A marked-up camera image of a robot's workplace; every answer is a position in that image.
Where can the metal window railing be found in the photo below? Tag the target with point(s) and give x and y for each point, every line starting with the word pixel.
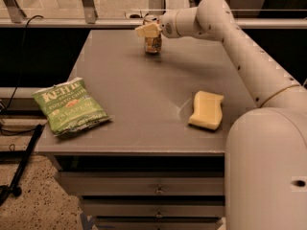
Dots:
pixel 99 14

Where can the yellow sponge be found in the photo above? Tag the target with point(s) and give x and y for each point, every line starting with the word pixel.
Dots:
pixel 207 110

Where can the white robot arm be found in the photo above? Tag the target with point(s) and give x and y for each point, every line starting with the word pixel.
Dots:
pixel 265 158

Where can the orange soda can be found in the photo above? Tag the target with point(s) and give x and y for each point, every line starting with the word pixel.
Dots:
pixel 152 44

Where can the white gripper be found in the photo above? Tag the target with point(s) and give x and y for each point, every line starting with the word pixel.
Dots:
pixel 168 25

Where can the grey drawer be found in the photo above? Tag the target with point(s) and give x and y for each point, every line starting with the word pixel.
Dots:
pixel 148 224
pixel 156 207
pixel 113 184

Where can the grey top drawer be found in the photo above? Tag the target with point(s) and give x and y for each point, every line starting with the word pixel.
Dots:
pixel 113 184

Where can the grey bottom drawer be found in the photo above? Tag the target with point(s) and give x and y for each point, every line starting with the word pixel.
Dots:
pixel 148 224

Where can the black stand leg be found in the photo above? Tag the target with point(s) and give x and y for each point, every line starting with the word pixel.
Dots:
pixel 21 157

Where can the green chips bag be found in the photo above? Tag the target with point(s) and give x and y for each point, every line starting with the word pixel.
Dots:
pixel 69 108

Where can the grey middle drawer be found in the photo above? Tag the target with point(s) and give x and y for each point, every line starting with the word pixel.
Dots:
pixel 156 207

